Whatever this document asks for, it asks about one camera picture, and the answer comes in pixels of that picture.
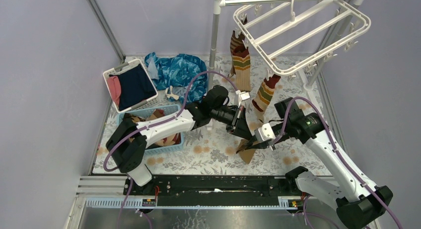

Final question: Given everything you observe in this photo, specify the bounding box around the silver white drying rack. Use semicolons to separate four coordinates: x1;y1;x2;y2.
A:
209;0;371;104

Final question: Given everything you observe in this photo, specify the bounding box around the red cuff multicolour sock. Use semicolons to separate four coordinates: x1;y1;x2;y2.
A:
232;45;251;91
252;74;281;123

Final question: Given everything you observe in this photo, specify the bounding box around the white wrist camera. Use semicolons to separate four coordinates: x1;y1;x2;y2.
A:
234;90;250;107
254;123;276;143

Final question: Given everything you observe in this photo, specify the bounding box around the brown striped sock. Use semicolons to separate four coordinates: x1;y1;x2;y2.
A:
228;30;245;77
241;17;248;25

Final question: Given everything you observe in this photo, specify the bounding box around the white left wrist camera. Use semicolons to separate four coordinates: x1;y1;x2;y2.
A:
234;90;250;107

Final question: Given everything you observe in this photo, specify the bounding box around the pile of assorted socks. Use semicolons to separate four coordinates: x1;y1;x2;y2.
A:
123;109;181;149

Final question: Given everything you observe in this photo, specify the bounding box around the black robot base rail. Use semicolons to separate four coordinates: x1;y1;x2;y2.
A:
123;174;308;208

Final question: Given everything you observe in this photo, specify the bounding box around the blue patterned cloth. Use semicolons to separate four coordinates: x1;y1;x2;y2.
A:
144;52;208;103

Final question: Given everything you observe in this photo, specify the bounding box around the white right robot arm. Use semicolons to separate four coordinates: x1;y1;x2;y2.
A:
244;97;394;229

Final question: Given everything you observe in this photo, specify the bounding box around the white clip drying hanger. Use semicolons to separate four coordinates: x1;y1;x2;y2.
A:
232;0;372;78

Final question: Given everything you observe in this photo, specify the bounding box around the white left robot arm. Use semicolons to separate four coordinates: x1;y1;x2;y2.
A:
106;85;252;195

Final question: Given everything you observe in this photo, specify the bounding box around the light blue sock basket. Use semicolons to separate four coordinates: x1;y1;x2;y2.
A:
117;104;184;155

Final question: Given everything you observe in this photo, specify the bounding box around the white plastic basket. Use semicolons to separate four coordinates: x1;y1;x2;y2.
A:
102;58;158;113

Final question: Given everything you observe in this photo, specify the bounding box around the pink folded garment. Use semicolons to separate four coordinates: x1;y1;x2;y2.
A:
106;76;122;106

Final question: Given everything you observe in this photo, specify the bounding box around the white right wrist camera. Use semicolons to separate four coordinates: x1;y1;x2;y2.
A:
254;123;276;143

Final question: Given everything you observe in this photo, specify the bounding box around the floral patterned table mat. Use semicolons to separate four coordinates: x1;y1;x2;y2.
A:
91;54;331;176

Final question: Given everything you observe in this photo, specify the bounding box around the tan brown cuff sock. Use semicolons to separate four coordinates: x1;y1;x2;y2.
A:
236;139;256;164

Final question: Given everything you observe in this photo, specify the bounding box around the dark navy folded garment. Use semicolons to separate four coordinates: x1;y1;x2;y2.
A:
110;64;157;111

